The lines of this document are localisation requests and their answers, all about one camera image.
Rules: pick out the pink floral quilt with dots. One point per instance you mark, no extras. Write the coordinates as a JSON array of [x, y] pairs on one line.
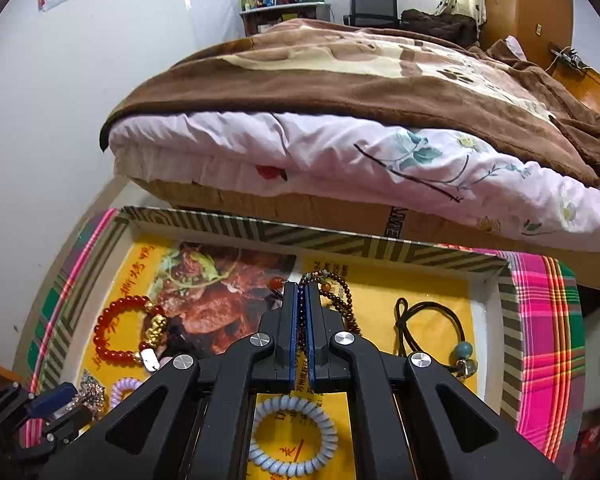
[[280, 145]]

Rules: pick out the cardboard tray with food print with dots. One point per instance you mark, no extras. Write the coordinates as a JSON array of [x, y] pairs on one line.
[[405, 280]]

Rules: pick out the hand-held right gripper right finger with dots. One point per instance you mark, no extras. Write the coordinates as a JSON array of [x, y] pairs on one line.
[[310, 360]]

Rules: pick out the wooden bed headboard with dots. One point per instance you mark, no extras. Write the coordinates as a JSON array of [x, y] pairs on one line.
[[595, 90]]

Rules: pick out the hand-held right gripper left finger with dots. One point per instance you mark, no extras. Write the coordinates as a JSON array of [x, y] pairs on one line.
[[292, 360]]

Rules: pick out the power strip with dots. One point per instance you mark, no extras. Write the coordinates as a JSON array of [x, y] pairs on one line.
[[567, 57]]

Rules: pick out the desk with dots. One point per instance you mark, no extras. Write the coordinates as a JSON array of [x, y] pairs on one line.
[[285, 12]]

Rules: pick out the silver rhinestone hair clip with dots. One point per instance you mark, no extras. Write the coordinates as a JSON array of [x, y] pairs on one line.
[[91, 390]]

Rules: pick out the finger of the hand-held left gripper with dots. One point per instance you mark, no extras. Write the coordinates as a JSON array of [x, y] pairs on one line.
[[55, 400], [67, 422]]

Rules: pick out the dark sofa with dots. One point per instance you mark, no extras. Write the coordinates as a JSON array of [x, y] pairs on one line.
[[440, 25]]

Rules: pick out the brown blanket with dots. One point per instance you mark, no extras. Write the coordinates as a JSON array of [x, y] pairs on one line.
[[330, 80]]

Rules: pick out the brown bed base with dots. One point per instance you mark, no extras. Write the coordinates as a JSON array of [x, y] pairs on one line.
[[305, 210]]

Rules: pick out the red printed bag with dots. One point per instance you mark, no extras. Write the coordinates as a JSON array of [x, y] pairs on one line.
[[597, 442]]

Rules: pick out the black television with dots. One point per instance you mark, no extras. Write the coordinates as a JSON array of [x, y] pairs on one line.
[[372, 7]]

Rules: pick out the white pillow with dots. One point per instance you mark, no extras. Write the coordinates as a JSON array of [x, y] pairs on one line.
[[516, 47]]

